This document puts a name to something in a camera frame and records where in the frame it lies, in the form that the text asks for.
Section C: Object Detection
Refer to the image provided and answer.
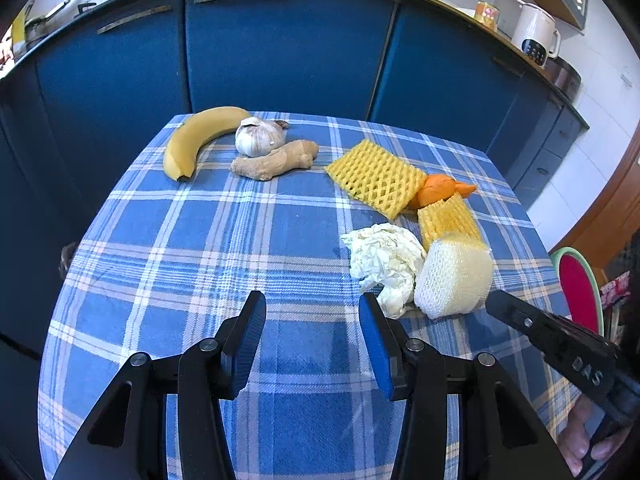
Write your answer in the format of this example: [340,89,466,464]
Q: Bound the watermelon pattern chair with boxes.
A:
[549,247,606,336]

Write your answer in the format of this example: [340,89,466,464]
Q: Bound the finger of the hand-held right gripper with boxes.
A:
[486,289,571,358]

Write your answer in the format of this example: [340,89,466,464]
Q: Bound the yellow banana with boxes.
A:
[163,106,251,182]

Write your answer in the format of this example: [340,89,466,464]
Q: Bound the white garlic bulb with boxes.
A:
[235,117,290,157]

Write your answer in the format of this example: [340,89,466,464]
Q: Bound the dark rice cooker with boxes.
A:
[545,55,582,103]

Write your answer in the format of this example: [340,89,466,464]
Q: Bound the white foam net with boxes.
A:
[414,237,494,320]

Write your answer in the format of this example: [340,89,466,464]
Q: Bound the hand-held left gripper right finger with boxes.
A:
[359,292,576,480]

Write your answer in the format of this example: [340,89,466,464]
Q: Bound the person's right hand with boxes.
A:
[557,394,628,478]

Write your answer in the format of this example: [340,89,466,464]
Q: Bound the ginger root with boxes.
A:
[230,140,320,181]

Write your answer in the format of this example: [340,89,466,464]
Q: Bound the orange plastic scrap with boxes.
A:
[410,174,477,209]

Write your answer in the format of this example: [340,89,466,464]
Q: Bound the yellow tin can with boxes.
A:
[474,1,501,31]

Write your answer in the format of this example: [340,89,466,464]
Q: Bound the blue kitchen counter cabinet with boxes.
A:
[0,0,588,411]

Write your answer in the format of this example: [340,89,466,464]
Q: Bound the blue plaid tablecloth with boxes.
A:
[39,111,583,480]

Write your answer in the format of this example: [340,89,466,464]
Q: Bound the white electric kettle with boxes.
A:
[511,2,562,66]

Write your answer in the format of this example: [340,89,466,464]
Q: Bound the floral cloth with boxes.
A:
[600,270,633,321]

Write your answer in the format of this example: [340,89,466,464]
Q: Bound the small pot with handle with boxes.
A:
[25,0,71,48]

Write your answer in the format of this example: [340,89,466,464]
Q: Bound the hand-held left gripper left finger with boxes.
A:
[52,290,267,480]

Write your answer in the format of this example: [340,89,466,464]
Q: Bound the floor bin with yellow bag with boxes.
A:
[59,241,81,278]

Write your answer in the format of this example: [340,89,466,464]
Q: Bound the yellow foam net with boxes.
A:
[417,192,488,253]
[325,141,428,221]

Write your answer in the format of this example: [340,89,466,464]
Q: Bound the wooden door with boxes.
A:
[550,130,640,271]

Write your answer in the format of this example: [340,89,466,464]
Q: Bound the small white tissue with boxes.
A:
[341,224,427,320]

